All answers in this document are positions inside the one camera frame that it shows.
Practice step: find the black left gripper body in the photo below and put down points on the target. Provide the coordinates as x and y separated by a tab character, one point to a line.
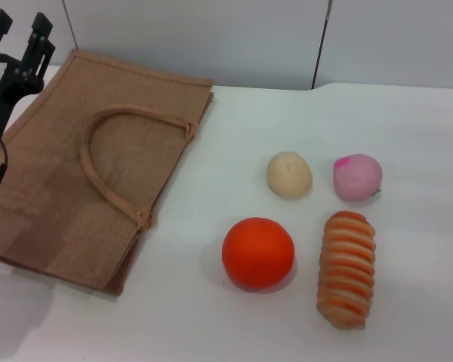
0	102

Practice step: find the striped long bread roll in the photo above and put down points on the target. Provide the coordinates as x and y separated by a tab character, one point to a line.
346	269

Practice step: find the orange toy fruit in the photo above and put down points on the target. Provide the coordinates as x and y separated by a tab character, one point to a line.
257	253

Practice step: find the beige egg yolk pastry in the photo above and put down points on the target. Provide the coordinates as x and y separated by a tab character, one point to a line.
288	175

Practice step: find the pink peach toy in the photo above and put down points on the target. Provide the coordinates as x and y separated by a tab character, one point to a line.
356	177

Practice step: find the brown woven handbag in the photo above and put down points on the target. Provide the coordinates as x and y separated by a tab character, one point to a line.
60	181

